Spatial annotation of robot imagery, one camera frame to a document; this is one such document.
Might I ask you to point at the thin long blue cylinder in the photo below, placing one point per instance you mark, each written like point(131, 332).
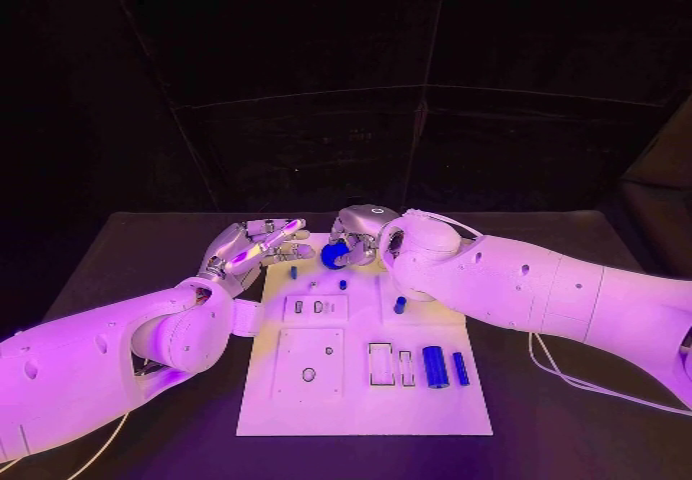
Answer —
point(460, 369)

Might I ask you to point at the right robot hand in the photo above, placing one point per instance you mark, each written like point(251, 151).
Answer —
point(359, 228)

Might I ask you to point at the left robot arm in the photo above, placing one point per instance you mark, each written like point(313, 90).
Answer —
point(81, 367)

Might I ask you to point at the blue gear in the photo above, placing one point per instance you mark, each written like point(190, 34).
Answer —
point(333, 255)

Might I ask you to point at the white task board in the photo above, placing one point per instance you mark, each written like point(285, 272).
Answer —
point(367, 367)

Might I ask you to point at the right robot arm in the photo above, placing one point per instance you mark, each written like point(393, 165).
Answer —
point(540, 285)

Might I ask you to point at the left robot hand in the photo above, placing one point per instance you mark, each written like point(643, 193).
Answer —
point(242, 247)

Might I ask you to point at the large blue cylinder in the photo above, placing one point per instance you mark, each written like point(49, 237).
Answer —
point(435, 367)

